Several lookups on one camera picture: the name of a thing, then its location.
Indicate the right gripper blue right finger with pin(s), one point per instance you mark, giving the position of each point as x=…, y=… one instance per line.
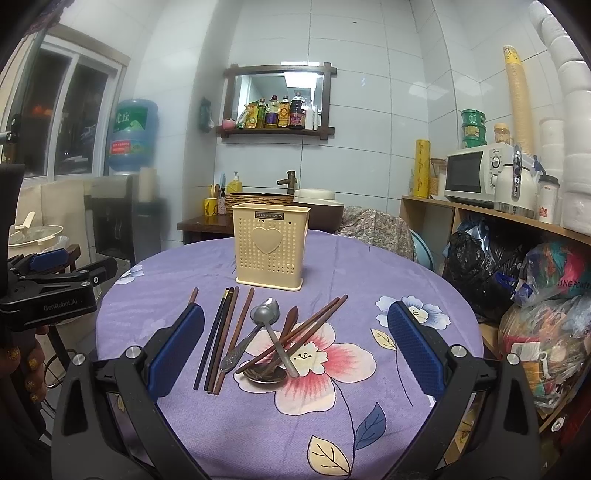
x=422, y=347

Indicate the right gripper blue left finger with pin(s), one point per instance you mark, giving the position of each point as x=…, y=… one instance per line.
x=169, y=349

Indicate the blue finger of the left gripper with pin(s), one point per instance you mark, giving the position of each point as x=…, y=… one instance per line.
x=49, y=261
x=100, y=271

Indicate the black chopstick gold band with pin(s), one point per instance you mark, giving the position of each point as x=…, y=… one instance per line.
x=210, y=339

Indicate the reddish brown chopstick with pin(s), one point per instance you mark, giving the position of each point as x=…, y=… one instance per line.
x=234, y=339

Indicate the long steel spoon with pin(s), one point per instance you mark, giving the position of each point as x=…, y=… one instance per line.
x=265, y=315

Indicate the brown chopstick crossing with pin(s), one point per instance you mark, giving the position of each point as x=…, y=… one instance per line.
x=341, y=300
x=296, y=332

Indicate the steel spoon ornate handle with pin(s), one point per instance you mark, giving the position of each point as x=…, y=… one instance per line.
x=231, y=360

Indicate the left hand yellow nails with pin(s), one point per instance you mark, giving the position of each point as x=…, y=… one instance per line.
x=31, y=365

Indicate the grey water dispenser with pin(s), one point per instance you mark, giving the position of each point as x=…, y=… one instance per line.
x=125, y=221

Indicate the black plastic bag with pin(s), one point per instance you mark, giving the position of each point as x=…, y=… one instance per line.
x=478, y=250

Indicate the dark wooden sink table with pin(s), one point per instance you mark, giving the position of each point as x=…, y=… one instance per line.
x=204, y=228

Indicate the colourful plastic bags pile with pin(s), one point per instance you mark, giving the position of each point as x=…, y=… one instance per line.
x=548, y=325

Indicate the blue water jug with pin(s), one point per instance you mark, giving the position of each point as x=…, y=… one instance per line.
x=131, y=141

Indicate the floral cloth covered furniture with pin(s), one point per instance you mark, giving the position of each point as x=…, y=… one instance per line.
x=378, y=229

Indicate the wooden shelf unit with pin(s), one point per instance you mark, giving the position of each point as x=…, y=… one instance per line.
x=546, y=233

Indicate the woven basket sink basin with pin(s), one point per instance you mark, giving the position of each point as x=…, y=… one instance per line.
x=233, y=199

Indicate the yellow soap dispenser bottle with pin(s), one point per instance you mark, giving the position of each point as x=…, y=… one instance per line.
x=235, y=184

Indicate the beige perforated utensil holder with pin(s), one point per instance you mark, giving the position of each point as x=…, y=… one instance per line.
x=269, y=245

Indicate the white brown rice cooker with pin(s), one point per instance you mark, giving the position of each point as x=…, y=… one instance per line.
x=325, y=211

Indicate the white microwave oven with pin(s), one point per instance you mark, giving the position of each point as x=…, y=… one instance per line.
x=472, y=173

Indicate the white electric kettle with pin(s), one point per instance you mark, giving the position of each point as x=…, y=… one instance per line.
x=516, y=189

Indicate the yellow cylindrical box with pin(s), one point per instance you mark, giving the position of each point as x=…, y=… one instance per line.
x=422, y=168

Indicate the bronze faucet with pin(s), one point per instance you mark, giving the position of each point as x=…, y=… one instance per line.
x=290, y=182

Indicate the white bottle red label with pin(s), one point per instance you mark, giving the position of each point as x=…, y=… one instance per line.
x=548, y=190

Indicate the green instant noodle bowls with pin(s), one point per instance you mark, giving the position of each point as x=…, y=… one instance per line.
x=473, y=128

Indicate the sauce bottles on shelf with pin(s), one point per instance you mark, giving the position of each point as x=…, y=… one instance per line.
x=288, y=113

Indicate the white foam bowl stacks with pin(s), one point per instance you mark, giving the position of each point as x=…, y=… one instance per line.
x=574, y=79

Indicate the tall stack paper cups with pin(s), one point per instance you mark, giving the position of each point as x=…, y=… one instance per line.
x=520, y=100

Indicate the window with white frame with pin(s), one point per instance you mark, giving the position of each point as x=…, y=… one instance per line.
x=58, y=96

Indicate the green packet on wall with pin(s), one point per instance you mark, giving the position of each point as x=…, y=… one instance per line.
x=205, y=121

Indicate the wooden framed wall mirror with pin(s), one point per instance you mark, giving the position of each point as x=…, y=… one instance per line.
x=263, y=81

